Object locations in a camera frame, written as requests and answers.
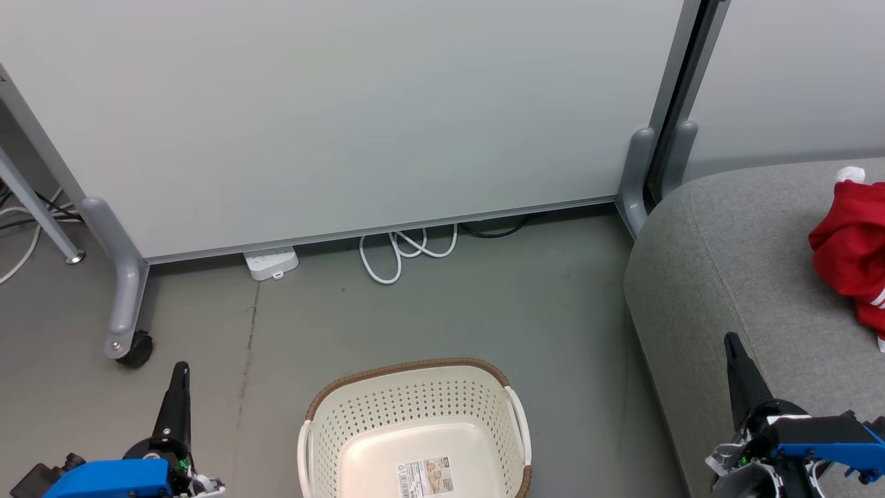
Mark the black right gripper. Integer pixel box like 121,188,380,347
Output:
705,400,825,498

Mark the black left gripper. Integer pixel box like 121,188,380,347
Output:
123,361,226,498

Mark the red garment with white stripes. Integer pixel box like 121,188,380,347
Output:
808,167,885,353

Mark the cream perforated laundry basket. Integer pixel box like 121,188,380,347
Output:
297,358,533,498

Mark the printed paper basket label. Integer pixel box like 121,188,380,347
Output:
395,456,456,498

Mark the black caster wheel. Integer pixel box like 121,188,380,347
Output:
115,331,154,369

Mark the small white power strip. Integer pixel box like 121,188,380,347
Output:
243,246,300,282

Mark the grey fabric sofa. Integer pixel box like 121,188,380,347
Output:
624,158,885,498

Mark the grey metal table leg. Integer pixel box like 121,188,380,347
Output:
0,147,86,266

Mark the wide white partition panel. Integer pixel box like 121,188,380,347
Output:
0,0,693,361

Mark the narrow white partition panel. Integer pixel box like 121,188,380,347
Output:
660,0,885,201

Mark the loose white floor cable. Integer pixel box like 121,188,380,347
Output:
0,187,64,286

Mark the loose black floor cable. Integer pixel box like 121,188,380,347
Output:
0,181,82,223

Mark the coiled white cable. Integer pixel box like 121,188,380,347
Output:
358,223,459,286

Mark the thin black cable loop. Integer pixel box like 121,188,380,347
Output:
459,216,530,239

